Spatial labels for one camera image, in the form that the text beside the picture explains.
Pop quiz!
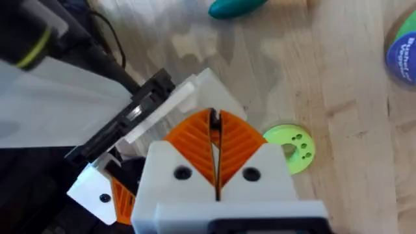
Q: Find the left wrist upright flat plate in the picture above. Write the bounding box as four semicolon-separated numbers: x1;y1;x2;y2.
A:
0;58;133;149

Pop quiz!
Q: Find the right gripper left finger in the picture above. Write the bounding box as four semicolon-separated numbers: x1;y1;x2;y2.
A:
131;109;217;234

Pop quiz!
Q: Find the tub of toys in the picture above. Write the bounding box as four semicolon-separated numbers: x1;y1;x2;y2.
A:
383;9;416;88

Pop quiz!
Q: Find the green disc with holes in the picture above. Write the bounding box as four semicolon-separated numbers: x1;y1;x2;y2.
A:
262;123;316;176

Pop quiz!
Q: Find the teal toy vegetable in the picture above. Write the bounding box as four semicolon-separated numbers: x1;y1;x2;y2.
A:
207;0;268;20

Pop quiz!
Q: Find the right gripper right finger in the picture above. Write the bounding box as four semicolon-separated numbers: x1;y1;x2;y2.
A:
218;109;298;202

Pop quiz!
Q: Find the black cable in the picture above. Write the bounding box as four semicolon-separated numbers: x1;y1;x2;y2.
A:
86;9;127;70

